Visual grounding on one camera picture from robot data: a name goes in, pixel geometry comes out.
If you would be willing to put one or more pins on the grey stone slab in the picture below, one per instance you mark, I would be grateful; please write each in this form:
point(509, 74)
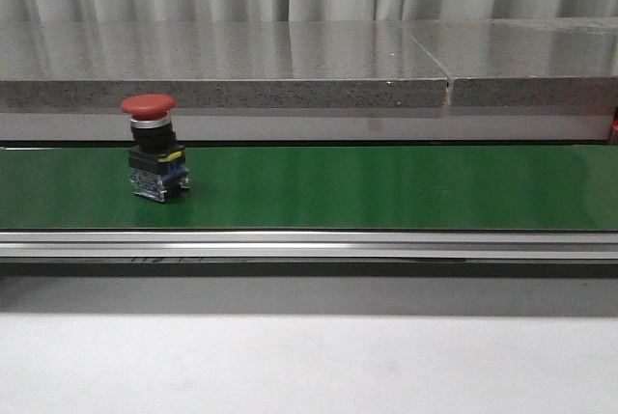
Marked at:
point(565, 63)
point(89, 67)

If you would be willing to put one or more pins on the grey stone slab right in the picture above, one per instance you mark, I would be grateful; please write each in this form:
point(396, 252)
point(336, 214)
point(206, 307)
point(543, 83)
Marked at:
point(565, 63)

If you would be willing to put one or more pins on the red mushroom push button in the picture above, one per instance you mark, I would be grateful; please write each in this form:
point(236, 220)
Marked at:
point(157, 161)

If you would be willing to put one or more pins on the grey stone slab left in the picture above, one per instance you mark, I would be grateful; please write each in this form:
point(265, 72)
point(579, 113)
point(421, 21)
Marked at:
point(89, 67)

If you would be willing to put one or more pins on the aluminium conveyor frame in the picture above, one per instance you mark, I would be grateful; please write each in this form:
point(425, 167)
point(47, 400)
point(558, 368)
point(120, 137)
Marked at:
point(270, 246)

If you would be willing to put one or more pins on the green conveyor belt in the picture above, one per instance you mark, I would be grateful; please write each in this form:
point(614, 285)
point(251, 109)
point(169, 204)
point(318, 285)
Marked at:
point(376, 187)

